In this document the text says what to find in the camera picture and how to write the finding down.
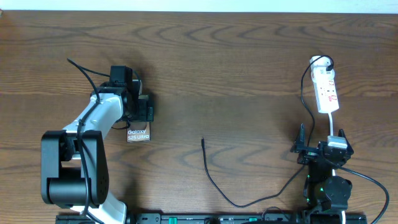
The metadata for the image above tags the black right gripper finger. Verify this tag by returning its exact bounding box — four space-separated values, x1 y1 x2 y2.
294 123 305 146
338 129 351 148

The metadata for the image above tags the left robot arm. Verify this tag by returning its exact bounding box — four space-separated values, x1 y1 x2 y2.
40 79 153 223

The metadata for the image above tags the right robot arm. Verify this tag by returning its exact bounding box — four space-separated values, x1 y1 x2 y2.
290 125 354 223

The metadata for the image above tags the white power strip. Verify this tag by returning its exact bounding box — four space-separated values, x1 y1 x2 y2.
311 67 339 114

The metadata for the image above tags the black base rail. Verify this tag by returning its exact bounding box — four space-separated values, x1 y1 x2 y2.
55 212 368 224

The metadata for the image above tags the black USB charging cable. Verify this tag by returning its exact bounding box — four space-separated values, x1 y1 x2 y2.
201 55 335 208

